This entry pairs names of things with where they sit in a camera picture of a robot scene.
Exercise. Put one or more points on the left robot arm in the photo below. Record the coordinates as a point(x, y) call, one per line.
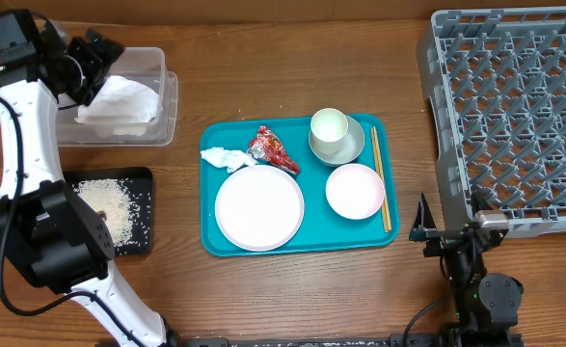
point(47, 232)

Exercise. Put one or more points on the teal plastic tray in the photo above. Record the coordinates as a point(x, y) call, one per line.
point(322, 228)

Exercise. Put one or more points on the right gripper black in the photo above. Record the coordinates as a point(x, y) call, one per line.
point(423, 228)

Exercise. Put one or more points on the pile of rice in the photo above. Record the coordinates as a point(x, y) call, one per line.
point(112, 197)

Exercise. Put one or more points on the red snack wrapper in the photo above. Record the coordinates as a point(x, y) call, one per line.
point(267, 147)

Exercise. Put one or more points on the grey small bowl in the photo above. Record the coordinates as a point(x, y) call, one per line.
point(351, 147)

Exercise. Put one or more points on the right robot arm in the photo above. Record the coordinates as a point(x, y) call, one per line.
point(486, 304)

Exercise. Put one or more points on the small white tissue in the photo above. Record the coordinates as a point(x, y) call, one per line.
point(231, 160)

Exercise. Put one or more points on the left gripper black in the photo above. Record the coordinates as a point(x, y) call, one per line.
point(99, 62)

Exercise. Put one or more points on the wooden chopstick left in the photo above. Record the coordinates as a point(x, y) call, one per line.
point(378, 168)

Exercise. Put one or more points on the black waste tray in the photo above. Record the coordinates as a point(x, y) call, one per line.
point(139, 182)

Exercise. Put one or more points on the clear plastic bin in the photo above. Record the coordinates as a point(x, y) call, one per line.
point(145, 65)

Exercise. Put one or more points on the grey dishwasher rack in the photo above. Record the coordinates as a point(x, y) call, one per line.
point(495, 80)

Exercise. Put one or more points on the wooden chopstick right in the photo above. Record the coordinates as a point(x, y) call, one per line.
point(382, 168)

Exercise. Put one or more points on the white paper cup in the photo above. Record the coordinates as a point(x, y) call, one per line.
point(328, 127)

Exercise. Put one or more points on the wooden chopstick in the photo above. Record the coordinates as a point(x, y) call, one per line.
point(378, 168)
point(382, 168)

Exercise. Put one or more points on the large white tissue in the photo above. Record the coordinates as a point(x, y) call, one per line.
point(122, 107)

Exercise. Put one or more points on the large white plate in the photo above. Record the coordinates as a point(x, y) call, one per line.
point(259, 208)

